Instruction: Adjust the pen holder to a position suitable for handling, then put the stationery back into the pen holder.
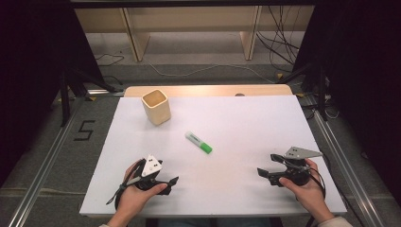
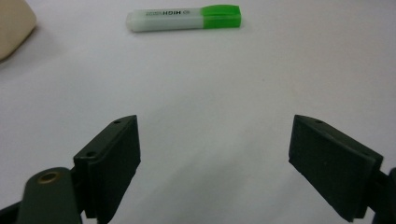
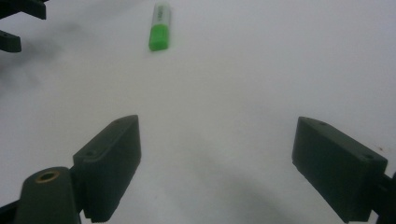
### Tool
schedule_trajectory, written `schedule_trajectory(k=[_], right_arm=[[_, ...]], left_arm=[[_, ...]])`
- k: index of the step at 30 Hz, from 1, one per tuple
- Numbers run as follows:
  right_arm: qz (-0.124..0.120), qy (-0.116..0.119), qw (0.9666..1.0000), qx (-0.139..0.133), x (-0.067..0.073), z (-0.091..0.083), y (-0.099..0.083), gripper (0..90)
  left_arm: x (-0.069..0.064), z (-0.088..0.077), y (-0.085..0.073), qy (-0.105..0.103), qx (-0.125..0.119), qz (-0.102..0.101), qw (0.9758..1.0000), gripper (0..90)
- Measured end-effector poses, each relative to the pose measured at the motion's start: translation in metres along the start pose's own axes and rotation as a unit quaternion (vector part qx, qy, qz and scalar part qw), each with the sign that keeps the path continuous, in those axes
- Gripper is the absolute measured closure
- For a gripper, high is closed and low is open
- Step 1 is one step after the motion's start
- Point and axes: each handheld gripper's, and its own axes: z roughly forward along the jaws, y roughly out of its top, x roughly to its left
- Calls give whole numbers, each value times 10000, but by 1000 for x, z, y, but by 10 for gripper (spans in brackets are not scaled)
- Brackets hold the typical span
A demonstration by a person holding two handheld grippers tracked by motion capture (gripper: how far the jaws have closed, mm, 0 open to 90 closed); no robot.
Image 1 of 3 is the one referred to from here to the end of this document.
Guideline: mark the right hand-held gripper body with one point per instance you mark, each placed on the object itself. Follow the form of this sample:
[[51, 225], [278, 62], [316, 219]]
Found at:
[[294, 167]]

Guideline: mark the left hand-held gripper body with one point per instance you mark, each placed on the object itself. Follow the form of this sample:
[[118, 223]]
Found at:
[[150, 170]]

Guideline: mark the green and white marker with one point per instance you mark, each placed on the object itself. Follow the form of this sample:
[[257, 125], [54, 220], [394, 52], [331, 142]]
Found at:
[[198, 143]]

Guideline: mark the wooden pen holder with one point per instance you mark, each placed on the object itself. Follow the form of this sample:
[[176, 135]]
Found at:
[[156, 107]]

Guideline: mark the person's right hand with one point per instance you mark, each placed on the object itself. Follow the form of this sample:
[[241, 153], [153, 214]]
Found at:
[[307, 189]]

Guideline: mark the person's left hand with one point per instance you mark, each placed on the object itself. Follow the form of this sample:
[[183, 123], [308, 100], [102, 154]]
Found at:
[[137, 192]]

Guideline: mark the white table mat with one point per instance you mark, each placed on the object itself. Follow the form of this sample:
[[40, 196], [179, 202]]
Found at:
[[214, 151]]

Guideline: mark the black stand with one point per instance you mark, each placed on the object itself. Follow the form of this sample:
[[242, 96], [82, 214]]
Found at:
[[315, 85], [74, 91]]

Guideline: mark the wooden table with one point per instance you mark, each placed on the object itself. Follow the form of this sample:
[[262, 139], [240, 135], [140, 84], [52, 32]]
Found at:
[[208, 90]]

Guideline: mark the wooden shelf unit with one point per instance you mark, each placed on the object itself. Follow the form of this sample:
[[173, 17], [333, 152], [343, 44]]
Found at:
[[192, 28]]

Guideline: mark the metal floor rail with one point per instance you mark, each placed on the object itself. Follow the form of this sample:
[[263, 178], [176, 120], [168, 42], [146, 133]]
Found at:
[[346, 170], [41, 173]]

